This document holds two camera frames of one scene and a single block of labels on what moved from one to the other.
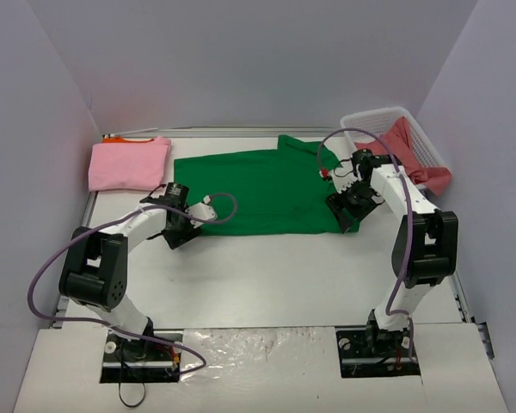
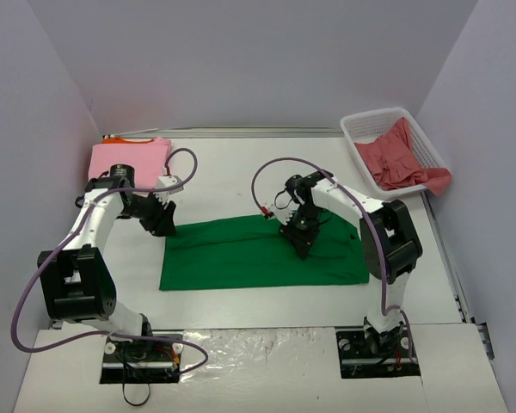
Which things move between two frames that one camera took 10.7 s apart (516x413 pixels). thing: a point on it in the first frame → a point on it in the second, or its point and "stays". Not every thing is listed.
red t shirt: (436, 180) stays
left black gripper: (177, 232) → (156, 213)
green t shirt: (277, 189) → (248, 251)
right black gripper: (344, 207) → (297, 232)
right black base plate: (365, 352) stays
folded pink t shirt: (127, 166) stays
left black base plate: (134, 361) stays
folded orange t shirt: (124, 139) stays
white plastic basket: (364, 126) stays
